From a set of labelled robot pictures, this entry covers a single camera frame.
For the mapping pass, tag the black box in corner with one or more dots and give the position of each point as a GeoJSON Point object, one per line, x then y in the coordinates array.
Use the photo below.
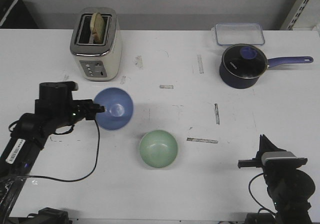
{"type": "Point", "coordinates": [15, 15]}

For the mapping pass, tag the bread slice in toaster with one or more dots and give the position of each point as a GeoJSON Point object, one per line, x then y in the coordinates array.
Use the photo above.
{"type": "Point", "coordinates": [97, 27]}

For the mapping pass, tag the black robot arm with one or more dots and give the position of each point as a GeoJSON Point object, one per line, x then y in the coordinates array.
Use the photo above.
{"type": "Point", "coordinates": [27, 139]}
{"type": "Point", "coordinates": [288, 187]}

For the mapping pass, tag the white two-slot toaster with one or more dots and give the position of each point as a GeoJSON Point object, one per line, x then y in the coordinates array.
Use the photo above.
{"type": "Point", "coordinates": [97, 62]}

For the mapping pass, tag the clear plastic food container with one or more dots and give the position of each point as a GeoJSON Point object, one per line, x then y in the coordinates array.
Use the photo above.
{"type": "Point", "coordinates": [226, 34]}

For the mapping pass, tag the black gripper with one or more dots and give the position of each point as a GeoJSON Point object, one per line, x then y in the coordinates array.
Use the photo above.
{"type": "Point", "coordinates": [275, 169]}
{"type": "Point", "coordinates": [56, 103]}

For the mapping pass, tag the blue bowl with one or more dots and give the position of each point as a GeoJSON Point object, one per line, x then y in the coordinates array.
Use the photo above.
{"type": "Point", "coordinates": [118, 108]}

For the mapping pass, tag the dark blue saucepan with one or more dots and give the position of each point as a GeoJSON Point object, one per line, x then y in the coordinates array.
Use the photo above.
{"type": "Point", "coordinates": [240, 83]}

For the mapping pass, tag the green bowl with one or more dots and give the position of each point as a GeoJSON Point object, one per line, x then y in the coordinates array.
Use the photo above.
{"type": "Point", "coordinates": [158, 148]}

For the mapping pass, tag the white slotted shelf upright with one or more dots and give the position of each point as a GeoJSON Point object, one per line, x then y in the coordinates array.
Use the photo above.
{"type": "Point", "coordinates": [304, 15]}

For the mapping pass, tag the glass pot lid blue knob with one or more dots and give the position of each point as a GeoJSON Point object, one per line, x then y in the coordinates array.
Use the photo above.
{"type": "Point", "coordinates": [244, 61]}

